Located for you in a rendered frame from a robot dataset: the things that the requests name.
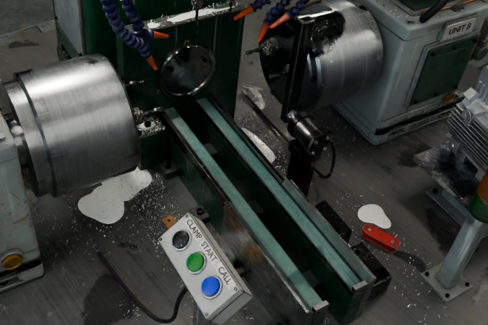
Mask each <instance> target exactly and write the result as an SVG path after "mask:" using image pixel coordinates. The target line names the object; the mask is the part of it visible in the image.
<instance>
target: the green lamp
mask: <svg viewBox="0 0 488 325"><path fill-rule="evenodd" d="M470 209H471V212H472V213H473V214H474V215H475V216H476V217H477V218H479V219H481V220H483V221H487V222H488V203H486V202H485V201H484V200H483V199H482V198H481V197H480V196H479V194H478V192H477V190H476V192H475V194H474V196H473V198H472V199H471V201H470Z"/></svg>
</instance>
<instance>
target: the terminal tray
mask: <svg viewBox="0 0 488 325"><path fill-rule="evenodd" d="M474 90H475V91H477V93H478V94H479V96H478V98H477V99H480V98H481V102H485V104H484V106H487V105H488V65H487V66H484V67H483V69H482V71H481V74H480V76H479V79H478V80H477V84H476V86H475V88H474Z"/></svg>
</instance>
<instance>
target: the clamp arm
mask: <svg viewBox="0 0 488 325"><path fill-rule="evenodd" d="M313 27H314V19H312V18H311V17H310V16H307V17H302V18H298V19H297V23H296V32H295V36H294V41H293V48H292V53H291V58H290V65H289V70H288V77H287V82H286V87H285V94H284V99H283V103H282V111H281V116H280V119H281V120H282V121H283V122H284V123H288V122H290V120H289V119H290V116H289V114H291V115H293V114H294V113H293V112H295V113H296V114H297V109H298V102H299V98H300V94H301V87H302V83H303V79H304V72H305V68H306V61H307V57H308V53H309V47H310V43H311V39H312V31H313ZM288 118H289V119H288Z"/></svg>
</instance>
